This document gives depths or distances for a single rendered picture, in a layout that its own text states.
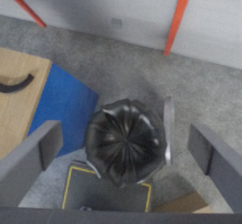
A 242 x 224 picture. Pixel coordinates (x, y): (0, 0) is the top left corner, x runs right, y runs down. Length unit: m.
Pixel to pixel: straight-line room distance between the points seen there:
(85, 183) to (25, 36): 1.76
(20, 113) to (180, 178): 1.42
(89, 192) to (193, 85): 1.33
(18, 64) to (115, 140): 0.73
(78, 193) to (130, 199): 0.41
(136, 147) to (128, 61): 0.96
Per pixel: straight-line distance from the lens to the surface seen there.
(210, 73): 1.87
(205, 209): 1.57
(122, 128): 1.15
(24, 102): 0.94
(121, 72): 1.78
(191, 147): 0.17
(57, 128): 0.16
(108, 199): 1.49
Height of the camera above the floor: 1.68
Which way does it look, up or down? 79 degrees down
